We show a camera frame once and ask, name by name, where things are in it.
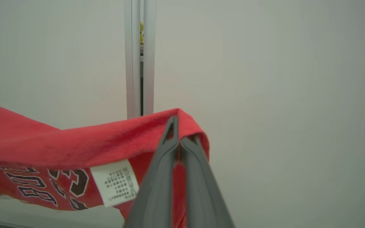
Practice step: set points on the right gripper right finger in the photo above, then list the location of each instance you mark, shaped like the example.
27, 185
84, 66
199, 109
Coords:
201, 196

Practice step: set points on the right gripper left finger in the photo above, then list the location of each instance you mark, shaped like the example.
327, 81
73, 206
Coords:
157, 190

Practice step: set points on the red jersey with white sleeves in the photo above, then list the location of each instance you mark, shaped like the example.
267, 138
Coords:
74, 145

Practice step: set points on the yellow plush toy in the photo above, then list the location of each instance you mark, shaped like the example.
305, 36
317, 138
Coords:
141, 33

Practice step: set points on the grey partition frame post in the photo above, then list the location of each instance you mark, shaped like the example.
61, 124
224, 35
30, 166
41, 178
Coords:
132, 63

